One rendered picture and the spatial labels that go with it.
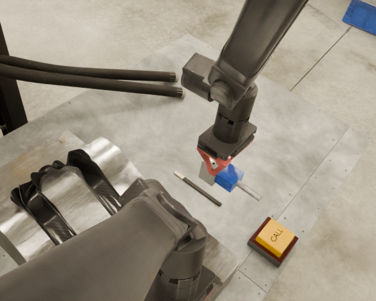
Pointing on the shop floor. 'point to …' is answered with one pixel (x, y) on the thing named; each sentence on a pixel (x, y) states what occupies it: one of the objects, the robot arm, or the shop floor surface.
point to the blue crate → (367, 18)
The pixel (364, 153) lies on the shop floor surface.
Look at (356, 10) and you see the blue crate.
